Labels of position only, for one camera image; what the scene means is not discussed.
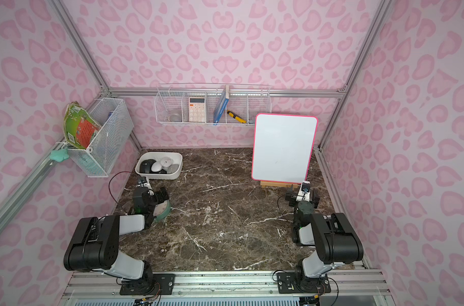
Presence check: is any white pink mouse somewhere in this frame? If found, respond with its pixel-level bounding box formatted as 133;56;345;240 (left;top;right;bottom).
160;157;173;168

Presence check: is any grey mouse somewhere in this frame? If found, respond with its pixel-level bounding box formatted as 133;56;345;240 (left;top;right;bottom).
166;164;180;175

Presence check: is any wooden easel stand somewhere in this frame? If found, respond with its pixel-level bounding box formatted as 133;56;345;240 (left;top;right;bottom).
260;181;298;188

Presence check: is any white mesh wall basket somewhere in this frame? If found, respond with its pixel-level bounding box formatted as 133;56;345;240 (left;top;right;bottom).
68;98;134;177

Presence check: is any clear tape roll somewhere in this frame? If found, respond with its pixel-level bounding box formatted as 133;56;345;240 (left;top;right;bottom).
168;109;183;122

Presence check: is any pink white calculator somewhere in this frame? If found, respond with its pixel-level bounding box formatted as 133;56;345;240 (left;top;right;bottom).
188;97;207;122

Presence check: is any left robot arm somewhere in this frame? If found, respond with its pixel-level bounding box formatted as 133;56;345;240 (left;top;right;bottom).
63;187;169;295

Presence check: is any white board pink frame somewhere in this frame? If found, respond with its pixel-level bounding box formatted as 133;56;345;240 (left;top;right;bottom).
251;113;318;184

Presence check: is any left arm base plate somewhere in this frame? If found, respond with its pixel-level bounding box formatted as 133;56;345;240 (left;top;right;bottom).
119;274;176;297

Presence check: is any white storage box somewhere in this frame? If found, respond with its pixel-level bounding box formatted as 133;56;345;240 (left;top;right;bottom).
135;152;183;180

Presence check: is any white wire wall shelf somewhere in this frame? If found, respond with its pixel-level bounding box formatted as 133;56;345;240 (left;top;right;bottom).
154;83;272;126

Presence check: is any black mouse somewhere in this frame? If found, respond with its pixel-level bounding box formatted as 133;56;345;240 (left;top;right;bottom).
139;159;156;174

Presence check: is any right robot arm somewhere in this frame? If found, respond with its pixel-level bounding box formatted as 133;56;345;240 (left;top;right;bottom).
277;185;364;294

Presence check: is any blue book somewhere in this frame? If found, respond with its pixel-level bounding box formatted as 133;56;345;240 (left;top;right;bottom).
213;85;229;124

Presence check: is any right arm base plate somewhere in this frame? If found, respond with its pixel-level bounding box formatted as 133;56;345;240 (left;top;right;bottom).
273;271;331;295

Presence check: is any green snack bag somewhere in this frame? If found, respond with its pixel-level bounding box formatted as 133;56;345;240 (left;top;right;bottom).
63;101;101;149

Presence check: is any yellow utility knife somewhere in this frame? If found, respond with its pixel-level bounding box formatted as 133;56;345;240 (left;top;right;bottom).
227;110;247;124

